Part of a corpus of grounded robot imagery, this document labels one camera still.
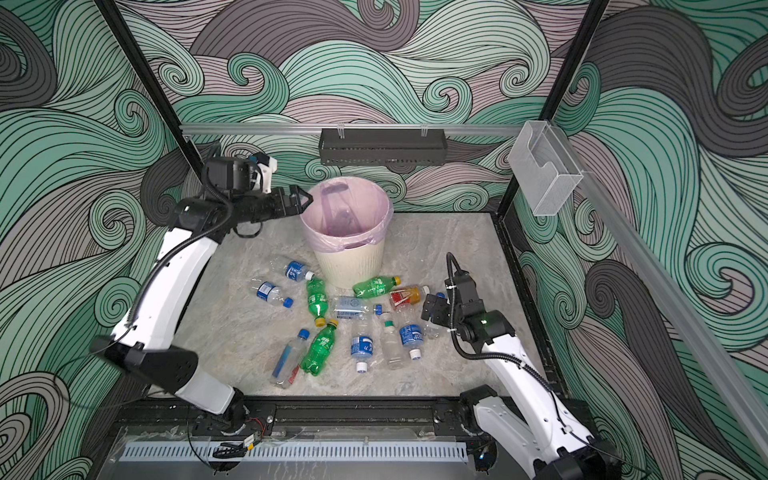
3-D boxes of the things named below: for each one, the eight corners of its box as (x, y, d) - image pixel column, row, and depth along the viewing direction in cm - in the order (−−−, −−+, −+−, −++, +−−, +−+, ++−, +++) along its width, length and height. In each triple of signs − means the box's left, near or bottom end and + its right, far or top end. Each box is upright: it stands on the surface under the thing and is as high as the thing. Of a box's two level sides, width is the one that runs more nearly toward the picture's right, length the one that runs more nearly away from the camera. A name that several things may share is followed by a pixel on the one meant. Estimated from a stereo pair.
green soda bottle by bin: (358, 307, 96) (357, 298, 91) (352, 291, 99) (351, 282, 95) (401, 292, 99) (402, 283, 95) (394, 278, 103) (394, 268, 99)
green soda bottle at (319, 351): (302, 371, 82) (298, 366, 78) (327, 322, 91) (325, 315, 88) (319, 378, 81) (316, 373, 77) (342, 327, 90) (341, 320, 86)
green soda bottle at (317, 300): (312, 330, 90) (309, 322, 86) (308, 285, 101) (305, 277, 97) (331, 326, 91) (329, 318, 87) (325, 282, 102) (323, 273, 98)
